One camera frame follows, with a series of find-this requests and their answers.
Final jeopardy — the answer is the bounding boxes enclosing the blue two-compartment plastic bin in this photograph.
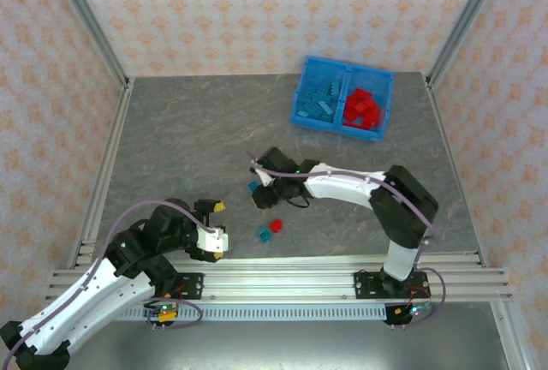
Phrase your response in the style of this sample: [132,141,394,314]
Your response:
[290,56,395,142]

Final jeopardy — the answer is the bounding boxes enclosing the right small controller board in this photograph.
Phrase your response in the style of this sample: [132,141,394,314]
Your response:
[387,299,434,328]

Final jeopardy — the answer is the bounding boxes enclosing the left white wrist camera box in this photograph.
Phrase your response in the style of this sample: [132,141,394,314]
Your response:
[196,225,229,253]

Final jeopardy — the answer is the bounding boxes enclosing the aluminium corner post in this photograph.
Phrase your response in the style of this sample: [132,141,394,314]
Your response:
[426,0,510,88]
[45,0,133,91]

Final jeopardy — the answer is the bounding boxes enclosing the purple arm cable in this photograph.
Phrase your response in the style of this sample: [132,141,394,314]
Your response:
[0,200,217,370]
[249,153,449,328]

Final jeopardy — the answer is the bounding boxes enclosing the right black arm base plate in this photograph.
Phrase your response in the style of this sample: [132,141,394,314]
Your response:
[353,271,429,301]

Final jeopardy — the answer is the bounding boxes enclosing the left aluminium table side rail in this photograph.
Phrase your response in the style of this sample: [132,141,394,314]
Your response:
[68,82,134,269]

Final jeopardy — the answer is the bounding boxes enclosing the right lower aluminium frame bar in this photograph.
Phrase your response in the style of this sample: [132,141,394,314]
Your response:
[490,301,532,370]

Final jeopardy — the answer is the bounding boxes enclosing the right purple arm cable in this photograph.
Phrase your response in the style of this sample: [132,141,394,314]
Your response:
[249,153,449,328]

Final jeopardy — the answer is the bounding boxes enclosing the right aluminium table side rail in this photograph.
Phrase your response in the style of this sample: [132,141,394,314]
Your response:
[423,76,489,266]

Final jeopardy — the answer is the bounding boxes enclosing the grey slotted cable duct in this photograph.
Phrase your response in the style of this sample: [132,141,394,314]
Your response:
[113,304,389,323]

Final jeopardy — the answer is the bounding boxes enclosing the left aluminium corner post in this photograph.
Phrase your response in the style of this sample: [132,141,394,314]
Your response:
[45,0,133,91]

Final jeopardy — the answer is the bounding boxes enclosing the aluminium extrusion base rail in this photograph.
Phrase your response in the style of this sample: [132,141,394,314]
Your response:
[45,257,514,302]

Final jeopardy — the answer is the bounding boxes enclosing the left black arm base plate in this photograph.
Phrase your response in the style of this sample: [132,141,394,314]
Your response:
[140,272,206,301]

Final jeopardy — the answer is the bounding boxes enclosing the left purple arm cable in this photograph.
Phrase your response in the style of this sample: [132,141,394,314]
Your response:
[0,200,217,370]

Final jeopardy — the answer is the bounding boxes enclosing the small controller board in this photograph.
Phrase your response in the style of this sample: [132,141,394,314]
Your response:
[143,301,181,329]
[387,299,434,328]

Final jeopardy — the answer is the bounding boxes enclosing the left small controller board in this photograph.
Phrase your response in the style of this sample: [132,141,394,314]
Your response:
[143,301,181,329]

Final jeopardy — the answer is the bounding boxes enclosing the aluminium table side rail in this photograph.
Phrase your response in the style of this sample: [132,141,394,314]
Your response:
[423,76,489,266]
[68,82,134,269]

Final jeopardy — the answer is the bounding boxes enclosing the right aluminium corner post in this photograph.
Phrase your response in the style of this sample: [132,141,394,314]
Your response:
[426,0,510,88]

